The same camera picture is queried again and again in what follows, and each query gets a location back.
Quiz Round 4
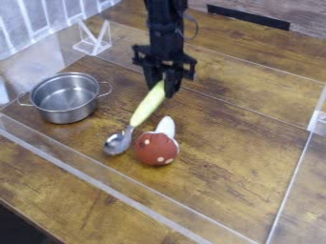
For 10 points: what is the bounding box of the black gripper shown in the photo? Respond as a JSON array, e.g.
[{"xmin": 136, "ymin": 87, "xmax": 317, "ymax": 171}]
[{"xmin": 132, "ymin": 30, "xmax": 197, "ymax": 98}]

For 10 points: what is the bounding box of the small steel pot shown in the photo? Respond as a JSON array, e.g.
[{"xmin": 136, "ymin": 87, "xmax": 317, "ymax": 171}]
[{"xmin": 17, "ymin": 72, "xmax": 112, "ymax": 124}]

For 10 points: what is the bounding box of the green handled metal spoon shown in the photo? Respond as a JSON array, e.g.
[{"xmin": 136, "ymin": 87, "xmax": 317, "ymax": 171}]
[{"xmin": 102, "ymin": 80, "xmax": 165, "ymax": 155}]

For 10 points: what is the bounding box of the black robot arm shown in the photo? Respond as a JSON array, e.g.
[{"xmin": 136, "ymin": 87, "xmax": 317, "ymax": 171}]
[{"xmin": 132, "ymin": 0, "xmax": 197, "ymax": 98}]

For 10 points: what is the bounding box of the clear acrylic stand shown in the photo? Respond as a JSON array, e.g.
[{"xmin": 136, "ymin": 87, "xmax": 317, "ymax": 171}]
[{"xmin": 72, "ymin": 21, "xmax": 112, "ymax": 56}]

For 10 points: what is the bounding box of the red white toy mushroom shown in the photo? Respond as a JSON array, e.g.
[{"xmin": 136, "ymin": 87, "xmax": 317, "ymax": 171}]
[{"xmin": 134, "ymin": 116, "xmax": 178, "ymax": 166}]

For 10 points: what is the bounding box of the black bar on table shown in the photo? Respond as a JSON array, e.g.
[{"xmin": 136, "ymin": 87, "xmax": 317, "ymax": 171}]
[{"xmin": 205, "ymin": 4, "xmax": 289, "ymax": 31}]

